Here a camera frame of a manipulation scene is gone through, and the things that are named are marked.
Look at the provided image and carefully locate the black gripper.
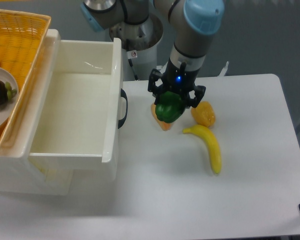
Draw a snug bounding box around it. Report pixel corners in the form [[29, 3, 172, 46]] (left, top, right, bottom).
[[147, 59, 206, 109]]

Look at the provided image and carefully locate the green bell pepper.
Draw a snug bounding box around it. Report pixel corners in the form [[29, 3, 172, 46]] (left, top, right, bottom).
[[155, 91, 186, 124]]

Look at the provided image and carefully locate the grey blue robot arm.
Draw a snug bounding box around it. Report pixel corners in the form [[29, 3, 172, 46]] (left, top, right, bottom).
[[80, 0, 225, 108]]

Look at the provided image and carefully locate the yellow bell pepper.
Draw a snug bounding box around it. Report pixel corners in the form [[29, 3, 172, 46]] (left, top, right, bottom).
[[190, 101, 216, 128]]

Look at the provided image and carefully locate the open upper white drawer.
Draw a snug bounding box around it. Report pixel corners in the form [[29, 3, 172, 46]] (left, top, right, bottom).
[[29, 38, 123, 181]]

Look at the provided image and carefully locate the orange bread wedge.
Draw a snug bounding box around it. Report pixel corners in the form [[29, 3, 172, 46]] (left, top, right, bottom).
[[150, 103, 174, 131]]

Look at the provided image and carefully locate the yellow banana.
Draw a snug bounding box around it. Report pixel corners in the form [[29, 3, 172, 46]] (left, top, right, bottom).
[[182, 124, 222, 175]]

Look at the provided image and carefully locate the yellow woven basket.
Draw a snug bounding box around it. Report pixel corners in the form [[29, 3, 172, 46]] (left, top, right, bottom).
[[0, 9, 51, 149]]

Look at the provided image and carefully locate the dark purple mangosteen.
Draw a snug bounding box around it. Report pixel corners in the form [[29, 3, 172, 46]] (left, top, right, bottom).
[[0, 80, 18, 106]]

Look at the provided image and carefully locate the white plate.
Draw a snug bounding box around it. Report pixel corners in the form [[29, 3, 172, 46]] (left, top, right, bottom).
[[0, 67, 19, 127]]

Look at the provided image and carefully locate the white metal bracket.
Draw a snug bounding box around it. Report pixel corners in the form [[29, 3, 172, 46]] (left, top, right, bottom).
[[218, 61, 230, 77]]

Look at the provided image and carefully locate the black drawer handle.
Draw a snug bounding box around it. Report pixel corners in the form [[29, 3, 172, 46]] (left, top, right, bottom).
[[117, 88, 128, 129]]

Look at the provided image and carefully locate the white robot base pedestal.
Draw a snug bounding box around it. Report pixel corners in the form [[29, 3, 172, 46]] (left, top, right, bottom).
[[109, 13, 163, 81]]

